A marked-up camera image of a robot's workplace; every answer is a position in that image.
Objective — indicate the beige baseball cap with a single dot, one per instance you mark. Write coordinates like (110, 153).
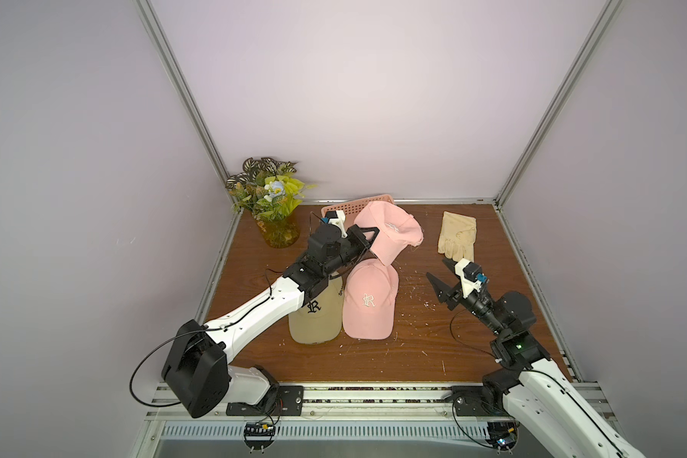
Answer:
(319, 321)

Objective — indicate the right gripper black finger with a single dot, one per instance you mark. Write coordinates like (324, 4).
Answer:
(455, 266)
(447, 294)

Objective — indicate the cream fabric glove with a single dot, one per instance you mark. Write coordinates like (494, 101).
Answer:
(457, 237)

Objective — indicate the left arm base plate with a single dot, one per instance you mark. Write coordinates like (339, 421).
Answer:
(280, 400)

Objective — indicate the small circuit board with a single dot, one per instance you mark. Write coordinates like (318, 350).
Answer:
(258, 437)
(502, 436)

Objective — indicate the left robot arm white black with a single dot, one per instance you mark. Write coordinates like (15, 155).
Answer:
(199, 367)

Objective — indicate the left small circuit board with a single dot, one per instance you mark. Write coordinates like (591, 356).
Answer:
(258, 437)

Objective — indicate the amber glass vase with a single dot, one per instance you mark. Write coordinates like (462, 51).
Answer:
(279, 233)

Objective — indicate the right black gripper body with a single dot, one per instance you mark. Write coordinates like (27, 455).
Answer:
(458, 289)

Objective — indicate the right small circuit board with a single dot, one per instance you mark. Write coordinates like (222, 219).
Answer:
(502, 436)

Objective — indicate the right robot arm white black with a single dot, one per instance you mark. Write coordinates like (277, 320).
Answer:
(529, 385)

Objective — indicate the artificial plant bouquet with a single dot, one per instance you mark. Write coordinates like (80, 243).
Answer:
(267, 188)

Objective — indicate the aluminium front rail frame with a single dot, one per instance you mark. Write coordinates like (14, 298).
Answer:
(346, 411)

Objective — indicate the pink plastic basket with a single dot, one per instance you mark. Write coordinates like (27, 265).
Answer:
(352, 208)

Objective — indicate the pink baseball cap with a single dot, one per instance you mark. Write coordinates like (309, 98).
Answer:
(369, 300)

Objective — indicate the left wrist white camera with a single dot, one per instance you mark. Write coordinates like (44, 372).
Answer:
(336, 218)

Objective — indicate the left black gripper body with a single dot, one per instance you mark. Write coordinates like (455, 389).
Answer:
(348, 251)

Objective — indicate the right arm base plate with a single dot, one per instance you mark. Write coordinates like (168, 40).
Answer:
(485, 401)

